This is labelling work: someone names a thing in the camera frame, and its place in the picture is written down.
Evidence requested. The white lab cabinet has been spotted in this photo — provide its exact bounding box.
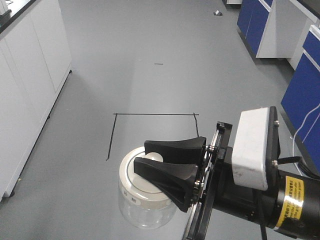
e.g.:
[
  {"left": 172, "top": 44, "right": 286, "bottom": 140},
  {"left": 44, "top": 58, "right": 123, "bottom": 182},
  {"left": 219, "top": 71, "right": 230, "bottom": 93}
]
[{"left": 0, "top": 0, "right": 72, "bottom": 198}]

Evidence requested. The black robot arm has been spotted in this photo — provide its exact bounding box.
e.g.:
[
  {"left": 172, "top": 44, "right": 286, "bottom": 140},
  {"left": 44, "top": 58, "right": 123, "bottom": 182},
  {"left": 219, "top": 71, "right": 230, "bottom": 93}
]
[{"left": 133, "top": 122, "right": 320, "bottom": 240}]

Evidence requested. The small debris on floor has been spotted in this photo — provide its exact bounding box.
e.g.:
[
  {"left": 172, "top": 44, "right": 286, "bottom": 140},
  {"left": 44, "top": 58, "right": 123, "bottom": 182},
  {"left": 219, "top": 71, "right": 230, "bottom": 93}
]
[{"left": 213, "top": 10, "right": 223, "bottom": 16}]

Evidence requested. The glass jar with cream lid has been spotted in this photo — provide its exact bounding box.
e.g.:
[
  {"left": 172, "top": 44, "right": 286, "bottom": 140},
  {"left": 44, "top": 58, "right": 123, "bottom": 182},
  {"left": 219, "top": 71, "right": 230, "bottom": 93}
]
[{"left": 118, "top": 146, "right": 178, "bottom": 230}]

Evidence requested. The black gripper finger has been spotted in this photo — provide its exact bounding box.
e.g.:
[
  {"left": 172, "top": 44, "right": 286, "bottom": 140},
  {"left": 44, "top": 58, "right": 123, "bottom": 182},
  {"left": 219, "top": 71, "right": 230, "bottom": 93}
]
[
  {"left": 144, "top": 136, "right": 207, "bottom": 165},
  {"left": 133, "top": 157, "right": 198, "bottom": 213}
]

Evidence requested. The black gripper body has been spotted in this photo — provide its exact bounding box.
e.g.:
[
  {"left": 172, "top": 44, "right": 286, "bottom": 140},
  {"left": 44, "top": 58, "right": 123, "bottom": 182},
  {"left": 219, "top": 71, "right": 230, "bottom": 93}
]
[{"left": 182, "top": 121, "right": 283, "bottom": 240}]

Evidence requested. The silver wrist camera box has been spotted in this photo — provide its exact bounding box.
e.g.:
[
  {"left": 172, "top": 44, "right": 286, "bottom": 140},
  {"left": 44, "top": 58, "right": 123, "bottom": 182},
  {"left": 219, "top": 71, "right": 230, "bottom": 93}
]
[{"left": 231, "top": 106, "right": 279, "bottom": 191}]

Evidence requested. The white cable on floor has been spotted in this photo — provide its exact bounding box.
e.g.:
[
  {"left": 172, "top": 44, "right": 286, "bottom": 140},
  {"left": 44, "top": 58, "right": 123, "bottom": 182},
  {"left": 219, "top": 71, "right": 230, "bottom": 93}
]
[{"left": 290, "top": 101, "right": 320, "bottom": 161}]

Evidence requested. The blue lab cabinet right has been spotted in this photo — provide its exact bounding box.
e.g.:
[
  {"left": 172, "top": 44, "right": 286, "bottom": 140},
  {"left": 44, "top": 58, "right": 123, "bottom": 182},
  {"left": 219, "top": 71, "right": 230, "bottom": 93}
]
[{"left": 226, "top": 0, "right": 320, "bottom": 171}]

